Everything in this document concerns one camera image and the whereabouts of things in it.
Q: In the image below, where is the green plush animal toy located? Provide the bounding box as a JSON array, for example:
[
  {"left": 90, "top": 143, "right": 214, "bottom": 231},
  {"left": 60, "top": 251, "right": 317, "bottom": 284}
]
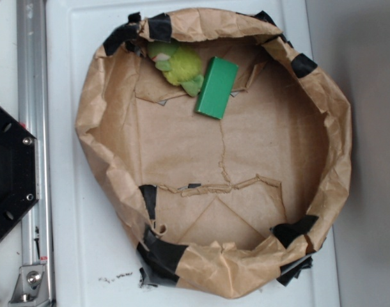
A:
[{"left": 147, "top": 40, "right": 204, "bottom": 97}]

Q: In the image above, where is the brown paper bag bin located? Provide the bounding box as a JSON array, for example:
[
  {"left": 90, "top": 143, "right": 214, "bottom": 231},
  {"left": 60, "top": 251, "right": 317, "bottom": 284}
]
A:
[{"left": 75, "top": 8, "right": 352, "bottom": 299}]

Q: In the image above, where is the green rectangular block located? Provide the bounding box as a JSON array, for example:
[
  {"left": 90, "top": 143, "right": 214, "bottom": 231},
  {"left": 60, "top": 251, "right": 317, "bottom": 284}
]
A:
[{"left": 195, "top": 57, "right": 238, "bottom": 120}]

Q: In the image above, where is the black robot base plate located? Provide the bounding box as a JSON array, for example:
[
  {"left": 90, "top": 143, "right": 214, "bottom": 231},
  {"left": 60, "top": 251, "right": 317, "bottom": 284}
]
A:
[{"left": 0, "top": 106, "right": 38, "bottom": 243}]

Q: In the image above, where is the aluminium extrusion rail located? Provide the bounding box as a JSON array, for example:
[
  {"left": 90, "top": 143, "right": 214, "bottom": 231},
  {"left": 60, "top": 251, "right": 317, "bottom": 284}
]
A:
[{"left": 17, "top": 1, "right": 56, "bottom": 306}]

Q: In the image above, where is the metal corner bracket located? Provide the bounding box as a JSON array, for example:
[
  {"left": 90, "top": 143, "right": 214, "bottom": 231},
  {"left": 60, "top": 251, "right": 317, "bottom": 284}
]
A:
[{"left": 8, "top": 264, "right": 51, "bottom": 306}]

